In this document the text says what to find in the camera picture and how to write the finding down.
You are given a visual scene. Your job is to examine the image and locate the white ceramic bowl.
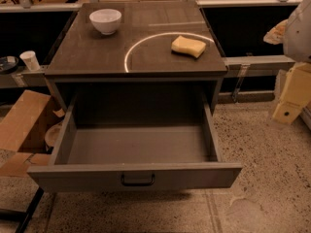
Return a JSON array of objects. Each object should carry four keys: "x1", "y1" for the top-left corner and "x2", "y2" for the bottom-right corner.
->
[{"x1": 89, "y1": 9, "x2": 122, "y2": 35}]

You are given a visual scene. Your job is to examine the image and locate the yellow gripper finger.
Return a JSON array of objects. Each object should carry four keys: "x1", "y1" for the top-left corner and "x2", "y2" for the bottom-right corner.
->
[
  {"x1": 263, "y1": 19, "x2": 288, "y2": 45},
  {"x1": 272, "y1": 62, "x2": 311, "y2": 125}
]

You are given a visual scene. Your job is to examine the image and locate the white paper cup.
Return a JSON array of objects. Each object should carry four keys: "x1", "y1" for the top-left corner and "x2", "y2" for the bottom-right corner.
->
[{"x1": 19, "y1": 50, "x2": 40, "y2": 71}]

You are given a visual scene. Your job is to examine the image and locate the yellow sponge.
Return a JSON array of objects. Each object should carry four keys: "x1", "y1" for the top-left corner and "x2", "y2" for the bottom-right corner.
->
[{"x1": 171, "y1": 36, "x2": 206, "y2": 58}]

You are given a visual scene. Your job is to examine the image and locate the dark grey drawer cabinet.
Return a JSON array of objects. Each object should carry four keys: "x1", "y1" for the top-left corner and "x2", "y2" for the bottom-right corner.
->
[{"x1": 45, "y1": 1, "x2": 227, "y2": 109}]

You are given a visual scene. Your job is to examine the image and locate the brown cardboard box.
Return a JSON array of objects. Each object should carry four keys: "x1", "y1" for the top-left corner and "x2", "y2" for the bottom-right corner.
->
[{"x1": 0, "y1": 90, "x2": 64, "y2": 177}]

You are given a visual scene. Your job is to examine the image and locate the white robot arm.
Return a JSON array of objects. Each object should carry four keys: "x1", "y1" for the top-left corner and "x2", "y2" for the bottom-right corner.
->
[{"x1": 263, "y1": 0, "x2": 311, "y2": 124}]

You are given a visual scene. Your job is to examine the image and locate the black drawer handle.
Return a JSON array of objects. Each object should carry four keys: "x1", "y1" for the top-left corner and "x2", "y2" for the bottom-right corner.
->
[{"x1": 121, "y1": 174, "x2": 156, "y2": 187}]

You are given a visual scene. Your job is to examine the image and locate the black metal floor stand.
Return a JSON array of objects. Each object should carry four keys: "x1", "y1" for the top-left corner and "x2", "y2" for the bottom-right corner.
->
[{"x1": 0, "y1": 187, "x2": 44, "y2": 233}]

